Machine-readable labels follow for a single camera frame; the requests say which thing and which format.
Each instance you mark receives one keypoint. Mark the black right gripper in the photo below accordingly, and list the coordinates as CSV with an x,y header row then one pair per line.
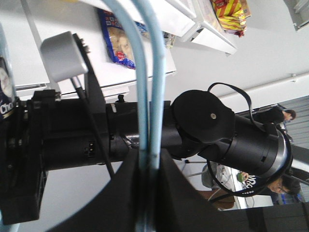
x,y
43,134

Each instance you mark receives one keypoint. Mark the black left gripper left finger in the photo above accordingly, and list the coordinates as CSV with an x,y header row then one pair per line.
x,y
114,208

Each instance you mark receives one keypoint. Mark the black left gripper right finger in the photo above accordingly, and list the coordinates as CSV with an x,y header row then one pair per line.
x,y
180,208

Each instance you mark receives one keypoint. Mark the blue chocolate cookie box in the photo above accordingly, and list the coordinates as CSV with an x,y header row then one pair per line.
x,y
7,92

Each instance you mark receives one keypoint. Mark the light blue plastic basket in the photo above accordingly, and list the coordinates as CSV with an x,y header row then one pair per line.
x,y
149,113

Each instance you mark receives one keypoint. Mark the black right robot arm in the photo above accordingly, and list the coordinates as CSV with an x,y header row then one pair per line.
x,y
196,123

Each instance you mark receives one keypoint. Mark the blue cracker bag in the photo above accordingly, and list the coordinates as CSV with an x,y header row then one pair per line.
x,y
117,43

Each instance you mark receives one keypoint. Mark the white supermarket shelving unit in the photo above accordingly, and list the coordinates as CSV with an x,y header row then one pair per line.
x,y
26,23

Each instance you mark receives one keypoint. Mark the yellow red snack bag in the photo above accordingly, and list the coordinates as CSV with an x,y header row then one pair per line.
x,y
232,15

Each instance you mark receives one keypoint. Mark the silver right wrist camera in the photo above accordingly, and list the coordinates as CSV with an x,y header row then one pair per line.
x,y
62,58

